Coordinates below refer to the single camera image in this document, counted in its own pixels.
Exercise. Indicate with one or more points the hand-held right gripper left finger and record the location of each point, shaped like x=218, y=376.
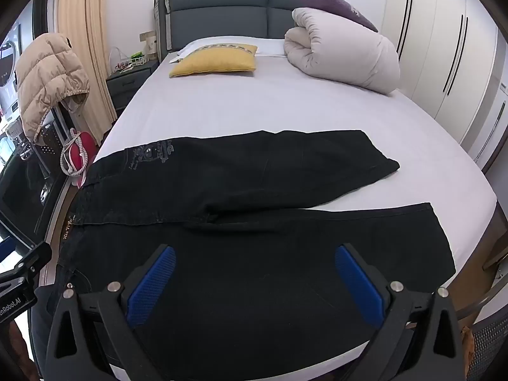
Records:
x=153, y=285

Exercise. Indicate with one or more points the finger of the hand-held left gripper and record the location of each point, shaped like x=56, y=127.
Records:
x=27, y=260

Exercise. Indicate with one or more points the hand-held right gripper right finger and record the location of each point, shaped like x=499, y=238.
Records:
x=359, y=289

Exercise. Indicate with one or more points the black pants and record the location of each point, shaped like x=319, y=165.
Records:
x=238, y=222

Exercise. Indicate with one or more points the person's left forearm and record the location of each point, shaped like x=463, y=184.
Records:
x=16, y=345

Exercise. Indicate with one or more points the black perforated chair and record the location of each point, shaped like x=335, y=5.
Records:
x=51, y=147

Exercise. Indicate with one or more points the grey mesh chair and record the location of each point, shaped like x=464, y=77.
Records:
x=490, y=345

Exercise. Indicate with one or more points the beige puffer jacket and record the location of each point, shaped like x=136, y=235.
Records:
x=47, y=79

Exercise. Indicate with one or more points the white appliance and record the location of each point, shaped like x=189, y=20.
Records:
x=8, y=63

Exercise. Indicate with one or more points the grey nightstand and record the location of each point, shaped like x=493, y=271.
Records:
x=129, y=85

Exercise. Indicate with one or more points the bed with white sheet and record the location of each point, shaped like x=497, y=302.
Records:
x=246, y=103

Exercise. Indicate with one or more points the beige curtain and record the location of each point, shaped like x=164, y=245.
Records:
x=85, y=39

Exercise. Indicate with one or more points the yellow pillow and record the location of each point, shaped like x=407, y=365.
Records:
x=214, y=63

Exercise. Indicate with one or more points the rolled beige duvet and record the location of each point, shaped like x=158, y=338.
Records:
x=341, y=55

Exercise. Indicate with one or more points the beige paper bag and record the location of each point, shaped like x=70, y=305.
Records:
x=149, y=45

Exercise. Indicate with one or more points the cream wardrobe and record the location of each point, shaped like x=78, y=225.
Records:
x=448, y=47

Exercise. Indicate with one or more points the white pillow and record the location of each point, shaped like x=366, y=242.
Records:
x=270, y=47

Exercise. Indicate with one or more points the purple pillow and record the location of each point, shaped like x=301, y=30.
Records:
x=341, y=8

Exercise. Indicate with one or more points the grey upholstered headboard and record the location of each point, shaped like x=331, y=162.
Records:
x=222, y=12

